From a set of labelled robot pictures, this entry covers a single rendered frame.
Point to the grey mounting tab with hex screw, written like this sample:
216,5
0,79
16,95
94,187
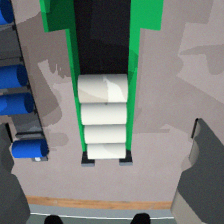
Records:
39,159

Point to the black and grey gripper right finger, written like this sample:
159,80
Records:
199,197

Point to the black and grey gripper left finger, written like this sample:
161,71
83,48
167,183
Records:
14,208

